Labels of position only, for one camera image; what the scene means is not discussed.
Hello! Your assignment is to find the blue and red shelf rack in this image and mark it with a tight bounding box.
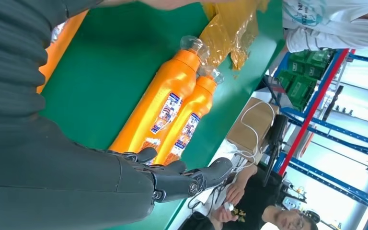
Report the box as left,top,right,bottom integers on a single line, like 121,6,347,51
260,47,368,230

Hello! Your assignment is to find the white cable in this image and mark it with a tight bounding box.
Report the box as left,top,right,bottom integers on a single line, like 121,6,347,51
239,101,276,166

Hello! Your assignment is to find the black cable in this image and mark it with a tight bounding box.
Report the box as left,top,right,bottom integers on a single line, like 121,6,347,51
187,182,232,218

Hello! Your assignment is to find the yellow film patch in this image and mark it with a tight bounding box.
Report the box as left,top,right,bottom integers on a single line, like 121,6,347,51
199,0,269,71

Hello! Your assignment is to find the white table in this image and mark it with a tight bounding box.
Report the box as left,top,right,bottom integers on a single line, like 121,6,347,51
166,138,261,230

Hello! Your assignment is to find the person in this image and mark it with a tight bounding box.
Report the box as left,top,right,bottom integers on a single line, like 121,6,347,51
177,163,320,230
100,0,368,54

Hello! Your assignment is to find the brown cardboard box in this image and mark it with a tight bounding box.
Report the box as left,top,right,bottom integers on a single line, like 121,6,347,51
227,96,280,156

